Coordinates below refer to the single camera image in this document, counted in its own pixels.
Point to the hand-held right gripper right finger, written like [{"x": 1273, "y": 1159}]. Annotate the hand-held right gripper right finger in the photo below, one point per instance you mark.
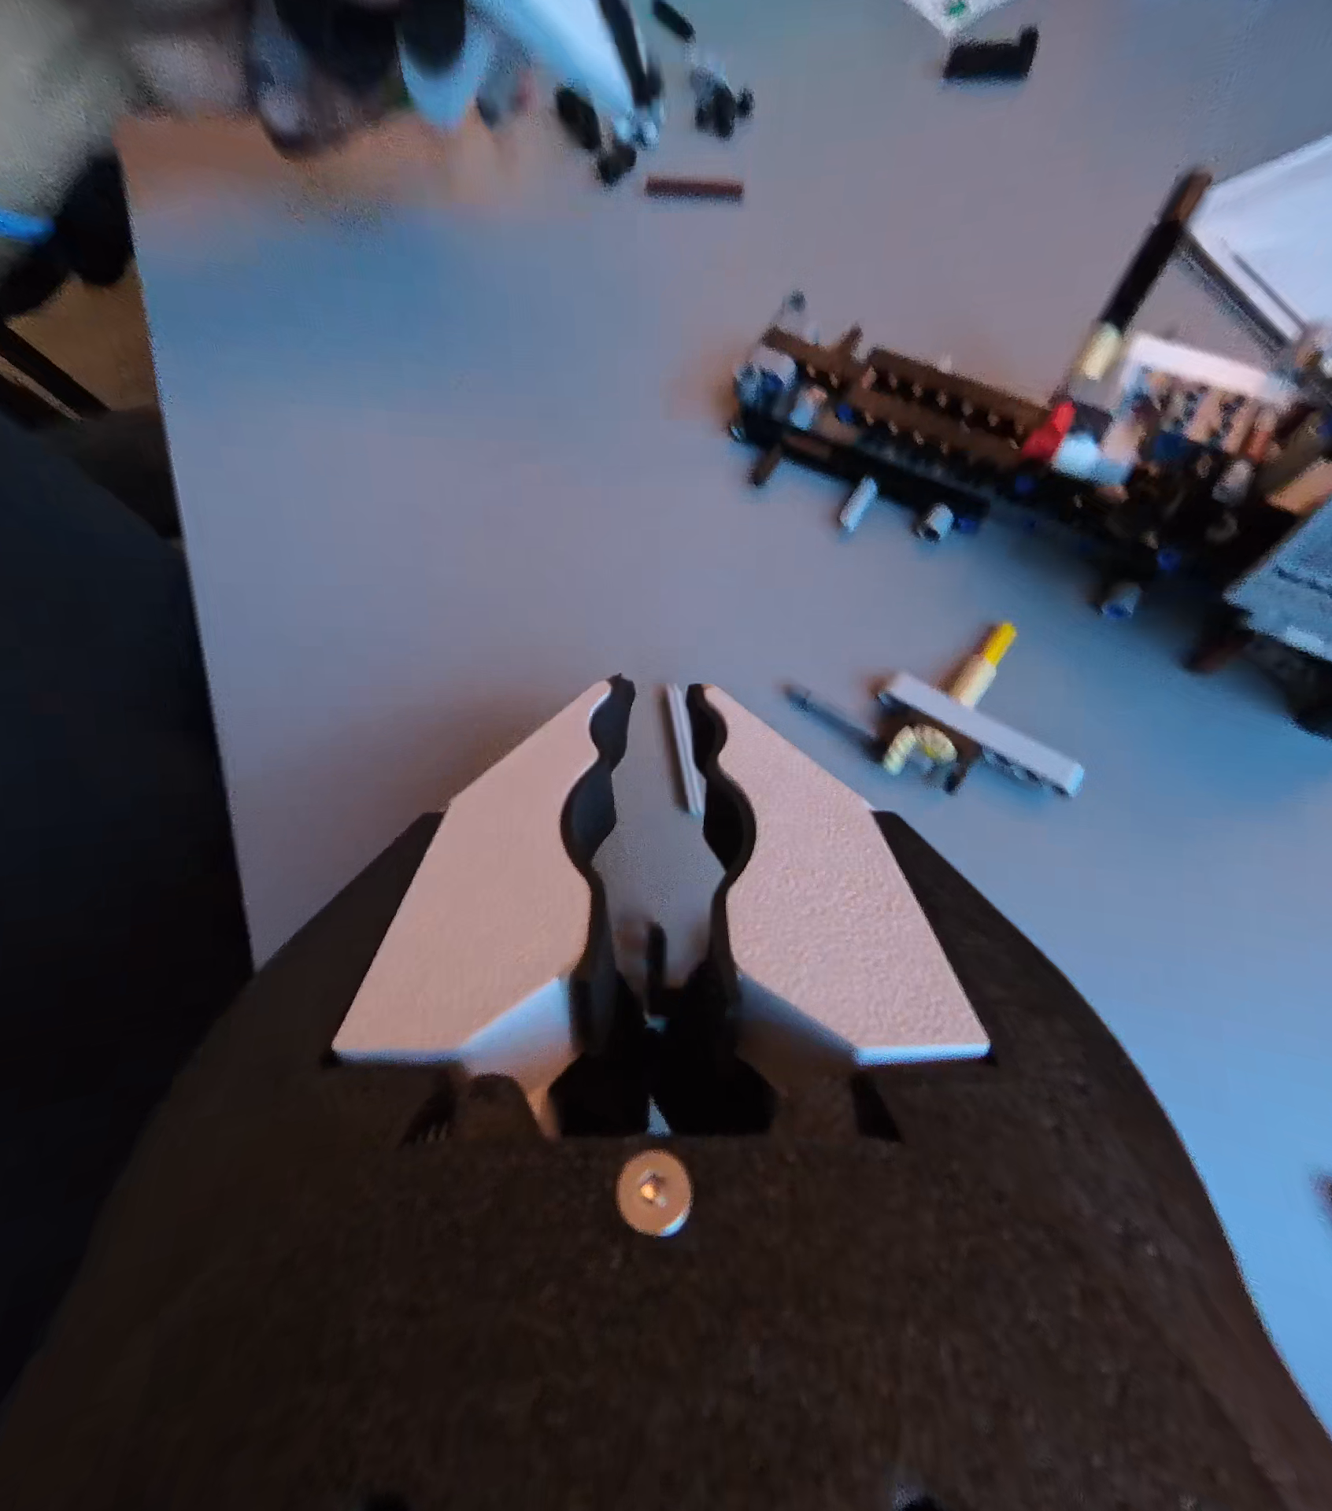
[{"x": 843, "y": 933}]

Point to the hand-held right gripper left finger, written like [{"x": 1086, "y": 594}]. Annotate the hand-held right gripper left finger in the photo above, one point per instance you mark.
[{"x": 465, "y": 922}]

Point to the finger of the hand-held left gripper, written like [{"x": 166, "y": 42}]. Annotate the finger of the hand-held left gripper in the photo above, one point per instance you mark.
[{"x": 572, "y": 59}]

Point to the grey beam gear assembly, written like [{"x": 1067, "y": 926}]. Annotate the grey beam gear assembly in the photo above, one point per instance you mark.
[{"x": 974, "y": 739}]

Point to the grey lego axle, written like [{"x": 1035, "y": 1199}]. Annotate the grey lego axle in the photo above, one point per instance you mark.
[{"x": 684, "y": 744}]

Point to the lego instruction booklet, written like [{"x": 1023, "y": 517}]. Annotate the lego instruction booklet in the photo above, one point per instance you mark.
[{"x": 1304, "y": 224}]

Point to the black lego part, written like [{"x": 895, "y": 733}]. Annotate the black lego part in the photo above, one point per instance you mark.
[
  {"x": 607, "y": 130},
  {"x": 724, "y": 102}
]

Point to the brown lego axle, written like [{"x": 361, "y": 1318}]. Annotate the brown lego axle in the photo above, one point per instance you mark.
[{"x": 694, "y": 190}]

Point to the black lego angle piece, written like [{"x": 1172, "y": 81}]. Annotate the black lego angle piece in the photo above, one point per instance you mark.
[{"x": 991, "y": 58}]

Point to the white lego truck model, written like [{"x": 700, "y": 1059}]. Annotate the white lego truck model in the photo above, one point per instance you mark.
[{"x": 1092, "y": 473}]

